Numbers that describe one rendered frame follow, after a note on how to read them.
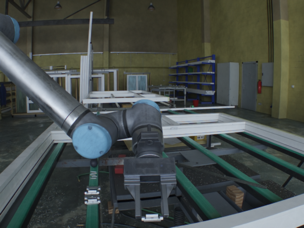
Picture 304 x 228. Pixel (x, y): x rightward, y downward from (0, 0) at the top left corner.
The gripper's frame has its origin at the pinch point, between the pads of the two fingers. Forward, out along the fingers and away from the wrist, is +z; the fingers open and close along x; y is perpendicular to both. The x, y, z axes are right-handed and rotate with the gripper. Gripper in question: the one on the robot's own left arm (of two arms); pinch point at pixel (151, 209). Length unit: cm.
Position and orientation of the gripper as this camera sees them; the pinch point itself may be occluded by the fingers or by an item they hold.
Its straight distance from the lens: 53.6
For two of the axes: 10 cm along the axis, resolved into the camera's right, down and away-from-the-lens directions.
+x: -10.0, 0.1, -0.7
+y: -0.4, 6.9, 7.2
